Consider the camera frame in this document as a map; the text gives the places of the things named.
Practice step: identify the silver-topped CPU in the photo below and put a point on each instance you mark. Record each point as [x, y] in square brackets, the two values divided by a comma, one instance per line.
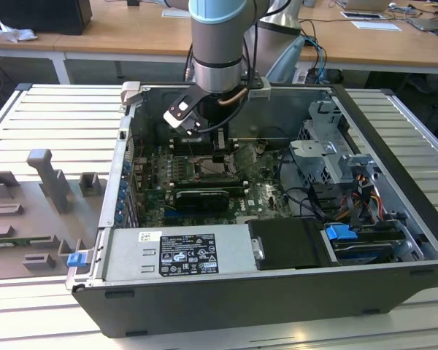
[210, 169]

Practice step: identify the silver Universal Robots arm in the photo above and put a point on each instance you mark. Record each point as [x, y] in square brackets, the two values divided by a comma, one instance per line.
[215, 47]

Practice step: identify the CPU socket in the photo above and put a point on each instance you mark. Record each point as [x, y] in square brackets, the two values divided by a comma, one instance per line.
[208, 178]

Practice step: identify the blue expansion slot clip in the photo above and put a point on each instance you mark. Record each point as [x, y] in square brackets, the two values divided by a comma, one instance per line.
[121, 218]
[120, 208]
[123, 190]
[126, 168]

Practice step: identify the grey plastic case latch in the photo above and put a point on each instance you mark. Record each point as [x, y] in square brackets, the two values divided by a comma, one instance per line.
[130, 93]

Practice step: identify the pale blue teach pendant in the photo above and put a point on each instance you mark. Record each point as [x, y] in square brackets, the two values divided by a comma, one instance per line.
[286, 60]

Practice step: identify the black graphics card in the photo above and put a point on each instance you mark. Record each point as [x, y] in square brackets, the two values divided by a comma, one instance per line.
[200, 200]

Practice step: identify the green motherboard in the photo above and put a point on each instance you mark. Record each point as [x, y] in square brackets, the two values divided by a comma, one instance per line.
[266, 193]

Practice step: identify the long wooden desk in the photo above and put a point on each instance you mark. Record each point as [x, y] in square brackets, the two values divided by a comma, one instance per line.
[138, 33]

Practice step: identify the silver disk bay cage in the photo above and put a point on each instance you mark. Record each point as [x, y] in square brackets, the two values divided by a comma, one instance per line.
[314, 167]

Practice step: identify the black plastic shroud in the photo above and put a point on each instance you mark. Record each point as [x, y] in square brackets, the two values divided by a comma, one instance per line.
[288, 244]

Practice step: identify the silver power supply unit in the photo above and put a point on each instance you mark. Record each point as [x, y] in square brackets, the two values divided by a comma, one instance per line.
[131, 255]

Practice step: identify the hard disk in blue carrier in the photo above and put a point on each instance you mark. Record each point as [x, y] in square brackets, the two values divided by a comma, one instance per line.
[339, 232]

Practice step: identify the black computer box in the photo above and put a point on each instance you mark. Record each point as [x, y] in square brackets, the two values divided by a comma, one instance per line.
[40, 14]

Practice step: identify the black and silver PC case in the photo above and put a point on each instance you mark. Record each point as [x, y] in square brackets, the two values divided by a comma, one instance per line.
[241, 306]

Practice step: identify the blue plastic latch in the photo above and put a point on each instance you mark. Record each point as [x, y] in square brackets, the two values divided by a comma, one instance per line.
[76, 259]

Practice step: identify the small wooden desk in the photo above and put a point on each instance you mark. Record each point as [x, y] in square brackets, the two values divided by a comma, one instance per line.
[18, 45]

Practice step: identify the crumpled white paper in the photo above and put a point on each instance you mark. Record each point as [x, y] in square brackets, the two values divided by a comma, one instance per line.
[16, 34]

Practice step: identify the grey parts rack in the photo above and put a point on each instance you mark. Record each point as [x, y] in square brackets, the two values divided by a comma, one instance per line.
[33, 218]

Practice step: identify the closed grey laptop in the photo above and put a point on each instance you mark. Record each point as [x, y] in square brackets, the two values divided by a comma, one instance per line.
[429, 22]

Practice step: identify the green RAM stick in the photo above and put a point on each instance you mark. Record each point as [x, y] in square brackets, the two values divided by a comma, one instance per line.
[7, 241]

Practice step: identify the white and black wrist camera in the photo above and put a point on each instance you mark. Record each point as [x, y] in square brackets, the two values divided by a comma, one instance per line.
[182, 109]

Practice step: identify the grey wrist camera housing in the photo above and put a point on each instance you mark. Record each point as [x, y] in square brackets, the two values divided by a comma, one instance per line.
[259, 91]

